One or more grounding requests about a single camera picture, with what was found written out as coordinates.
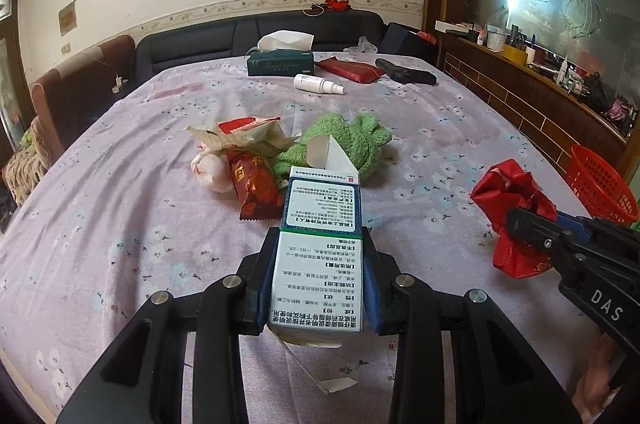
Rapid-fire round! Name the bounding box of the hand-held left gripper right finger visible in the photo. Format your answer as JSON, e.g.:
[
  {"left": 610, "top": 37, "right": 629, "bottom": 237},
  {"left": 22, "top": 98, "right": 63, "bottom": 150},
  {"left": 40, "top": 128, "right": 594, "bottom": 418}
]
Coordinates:
[{"left": 362, "top": 227, "right": 583, "bottom": 424}]

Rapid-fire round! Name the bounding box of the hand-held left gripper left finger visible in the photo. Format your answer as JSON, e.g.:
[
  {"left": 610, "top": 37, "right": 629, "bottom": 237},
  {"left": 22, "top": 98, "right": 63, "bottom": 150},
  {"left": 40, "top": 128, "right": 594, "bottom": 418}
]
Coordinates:
[{"left": 56, "top": 227, "right": 281, "bottom": 424}]

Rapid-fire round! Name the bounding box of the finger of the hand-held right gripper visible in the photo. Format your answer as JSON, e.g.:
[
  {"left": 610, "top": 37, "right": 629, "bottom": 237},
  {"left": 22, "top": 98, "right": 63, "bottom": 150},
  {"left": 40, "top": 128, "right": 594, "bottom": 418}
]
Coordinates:
[
  {"left": 504, "top": 205, "right": 568, "bottom": 262},
  {"left": 555, "top": 210, "right": 601, "bottom": 245}
]

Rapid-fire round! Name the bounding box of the red plastic basket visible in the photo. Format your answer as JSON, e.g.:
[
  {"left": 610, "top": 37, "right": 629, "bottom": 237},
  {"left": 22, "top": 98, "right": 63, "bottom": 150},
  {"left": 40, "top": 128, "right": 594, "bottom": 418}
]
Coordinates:
[{"left": 565, "top": 144, "right": 640, "bottom": 227}]

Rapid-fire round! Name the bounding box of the blue white medicine box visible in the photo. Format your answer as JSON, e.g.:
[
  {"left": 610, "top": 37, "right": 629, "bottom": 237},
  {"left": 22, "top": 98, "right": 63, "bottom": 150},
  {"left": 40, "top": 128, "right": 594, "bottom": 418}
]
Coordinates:
[{"left": 266, "top": 135, "right": 363, "bottom": 394}]

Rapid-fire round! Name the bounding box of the person's right hand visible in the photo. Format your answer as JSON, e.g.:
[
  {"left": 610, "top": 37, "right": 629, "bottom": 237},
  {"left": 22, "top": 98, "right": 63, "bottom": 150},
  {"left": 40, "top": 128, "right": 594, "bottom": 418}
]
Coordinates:
[{"left": 572, "top": 334, "right": 631, "bottom": 420}]

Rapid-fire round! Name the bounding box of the red gold candy packet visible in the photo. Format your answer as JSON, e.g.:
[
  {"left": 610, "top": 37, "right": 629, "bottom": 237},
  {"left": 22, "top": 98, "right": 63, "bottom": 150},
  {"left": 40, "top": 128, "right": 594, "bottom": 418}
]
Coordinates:
[{"left": 227, "top": 149, "right": 285, "bottom": 221}]

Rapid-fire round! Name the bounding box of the wooden partition counter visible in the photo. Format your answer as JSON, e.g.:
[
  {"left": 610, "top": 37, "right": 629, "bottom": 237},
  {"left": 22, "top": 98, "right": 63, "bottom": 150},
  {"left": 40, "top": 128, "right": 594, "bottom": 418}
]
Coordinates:
[{"left": 435, "top": 22, "right": 640, "bottom": 205}]

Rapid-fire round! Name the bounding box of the pink white garlic bulb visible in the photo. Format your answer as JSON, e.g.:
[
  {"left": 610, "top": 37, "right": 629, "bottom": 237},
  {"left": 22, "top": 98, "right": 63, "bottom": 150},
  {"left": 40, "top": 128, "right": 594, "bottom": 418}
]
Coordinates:
[{"left": 190, "top": 150, "right": 236, "bottom": 193}]

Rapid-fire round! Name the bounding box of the green plush toy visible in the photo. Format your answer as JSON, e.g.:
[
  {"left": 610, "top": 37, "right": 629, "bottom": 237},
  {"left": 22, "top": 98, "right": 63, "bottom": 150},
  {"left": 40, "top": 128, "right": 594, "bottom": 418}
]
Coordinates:
[{"left": 272, "top": 113, "right": 396, "bottom": 182}]

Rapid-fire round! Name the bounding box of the white red snack packet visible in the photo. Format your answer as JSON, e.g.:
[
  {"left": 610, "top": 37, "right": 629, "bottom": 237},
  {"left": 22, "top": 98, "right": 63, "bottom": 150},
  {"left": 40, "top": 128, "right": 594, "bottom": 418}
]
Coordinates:
[{"left": 187, "top": 115, "right": 301, "bottom": 155}]

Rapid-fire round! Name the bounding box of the yellow container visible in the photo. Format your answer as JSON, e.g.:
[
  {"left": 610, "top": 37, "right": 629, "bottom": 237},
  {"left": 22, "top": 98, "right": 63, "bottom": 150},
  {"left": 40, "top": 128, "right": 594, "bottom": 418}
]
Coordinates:
[{"left": 501, "top": 44, "right": 528, "bottom": 65}]

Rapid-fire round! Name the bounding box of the white jar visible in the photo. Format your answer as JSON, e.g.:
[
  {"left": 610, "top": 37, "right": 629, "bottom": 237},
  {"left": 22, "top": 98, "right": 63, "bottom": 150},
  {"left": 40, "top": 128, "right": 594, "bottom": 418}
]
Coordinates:
[{"left": 486, "top": 25, "right": 507, "bottom": 51}]

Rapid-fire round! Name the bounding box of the white spray bottle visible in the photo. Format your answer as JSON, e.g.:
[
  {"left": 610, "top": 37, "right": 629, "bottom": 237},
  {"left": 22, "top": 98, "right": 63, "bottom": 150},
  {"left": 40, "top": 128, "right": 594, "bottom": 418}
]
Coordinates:
[{"left": 293, "top": 73, "right": 346, "bottom": 96}]

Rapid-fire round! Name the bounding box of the dark blue bag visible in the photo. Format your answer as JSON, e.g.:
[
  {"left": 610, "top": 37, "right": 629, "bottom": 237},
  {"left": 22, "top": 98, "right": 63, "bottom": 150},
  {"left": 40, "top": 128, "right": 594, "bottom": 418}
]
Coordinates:
[{"left": 382, "top": 22, "right": 441, "bottom": 68}]

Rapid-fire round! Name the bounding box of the red pouch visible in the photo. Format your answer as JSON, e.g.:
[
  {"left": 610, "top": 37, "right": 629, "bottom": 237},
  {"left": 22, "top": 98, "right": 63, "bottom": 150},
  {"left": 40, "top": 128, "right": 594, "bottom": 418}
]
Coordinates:
[{"left": 317, "top": 57, "right": 386, "bottom": 84}]

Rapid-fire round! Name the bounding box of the dark green tissue box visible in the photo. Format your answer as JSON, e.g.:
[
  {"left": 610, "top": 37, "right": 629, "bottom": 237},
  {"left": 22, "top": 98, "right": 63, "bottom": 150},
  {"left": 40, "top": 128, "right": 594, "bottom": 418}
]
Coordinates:
[{"left": 246, "top": 30, "right": 316, "bottom": 78}]

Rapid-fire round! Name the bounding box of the clear plastic bag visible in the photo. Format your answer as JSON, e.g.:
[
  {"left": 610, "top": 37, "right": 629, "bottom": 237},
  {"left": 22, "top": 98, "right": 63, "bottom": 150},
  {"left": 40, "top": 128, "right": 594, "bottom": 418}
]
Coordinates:
[{"left": 345, "top": 35, "right": 379, "bottom": 54}]

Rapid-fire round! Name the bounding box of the black leather sofa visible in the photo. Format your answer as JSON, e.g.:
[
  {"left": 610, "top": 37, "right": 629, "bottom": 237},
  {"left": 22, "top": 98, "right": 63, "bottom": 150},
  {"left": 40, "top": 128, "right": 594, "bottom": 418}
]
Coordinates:
[{"left": 135, "top": 8, "right": 388, "bottom": 78}]

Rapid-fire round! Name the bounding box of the patterned seat cushion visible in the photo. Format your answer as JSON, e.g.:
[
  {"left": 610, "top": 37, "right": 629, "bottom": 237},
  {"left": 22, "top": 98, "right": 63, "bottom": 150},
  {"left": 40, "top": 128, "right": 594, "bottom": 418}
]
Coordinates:
[{"left": 2, "top": 117, "right": 51, "bottom": 205}]

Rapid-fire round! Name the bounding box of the brown armchair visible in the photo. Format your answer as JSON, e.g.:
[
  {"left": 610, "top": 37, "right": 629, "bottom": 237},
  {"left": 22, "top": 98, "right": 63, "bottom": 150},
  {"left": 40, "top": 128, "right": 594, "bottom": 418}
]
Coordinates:
[{"left": 30, "top": 34, "right": 138, "bottom": 155}]

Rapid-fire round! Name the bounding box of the wooden glass door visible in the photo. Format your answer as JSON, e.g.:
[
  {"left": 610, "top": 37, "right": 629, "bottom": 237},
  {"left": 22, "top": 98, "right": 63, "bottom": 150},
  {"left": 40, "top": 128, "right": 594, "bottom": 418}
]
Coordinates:
[{"left": 0, "top": 0, "right": 23, "bottom": 155}]

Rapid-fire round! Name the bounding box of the small wall plaque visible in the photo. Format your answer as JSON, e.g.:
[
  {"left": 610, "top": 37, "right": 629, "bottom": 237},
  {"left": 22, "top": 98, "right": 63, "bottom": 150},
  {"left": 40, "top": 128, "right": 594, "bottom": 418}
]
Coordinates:
[{"left": 58, "top": 3, "right": 77, "bottom": 36}]

